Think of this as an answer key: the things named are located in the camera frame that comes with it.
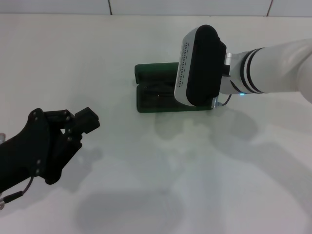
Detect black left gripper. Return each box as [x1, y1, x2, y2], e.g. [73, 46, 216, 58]
[0, 106, 101, 185]

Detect green glasses case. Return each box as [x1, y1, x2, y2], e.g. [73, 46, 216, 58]
[134, 62, 213, 114]

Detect black thin-framed glasses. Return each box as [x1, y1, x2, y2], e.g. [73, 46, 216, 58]
[142, 82, 176, 98]

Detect dark left gripper cable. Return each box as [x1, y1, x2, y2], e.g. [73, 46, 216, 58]
[0, 175, 35, 210]

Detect dark gripper cable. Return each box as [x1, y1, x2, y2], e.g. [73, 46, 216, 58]
[0, 175, 35, 210]
[215, 94, 233, 107]

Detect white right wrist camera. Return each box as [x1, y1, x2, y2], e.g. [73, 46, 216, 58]
[174, 24, 227, 108]

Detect dark right gripper cable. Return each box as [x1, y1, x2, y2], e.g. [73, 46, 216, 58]
[215, 94, 233, 107]

